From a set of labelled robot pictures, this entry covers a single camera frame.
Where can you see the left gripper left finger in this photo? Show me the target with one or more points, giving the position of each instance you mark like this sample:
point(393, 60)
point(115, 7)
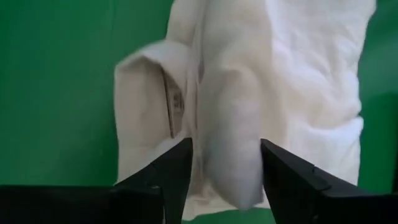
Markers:
point(174, 180)

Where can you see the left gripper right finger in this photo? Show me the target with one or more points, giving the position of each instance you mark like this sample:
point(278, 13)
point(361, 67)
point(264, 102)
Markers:
point(289, 189)

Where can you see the white shirt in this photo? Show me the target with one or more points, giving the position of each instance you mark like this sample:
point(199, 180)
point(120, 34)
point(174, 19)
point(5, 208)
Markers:
point(280, 77)

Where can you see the green table mat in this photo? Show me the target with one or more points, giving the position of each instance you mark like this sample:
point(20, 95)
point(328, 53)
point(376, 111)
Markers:
point(56, 93)

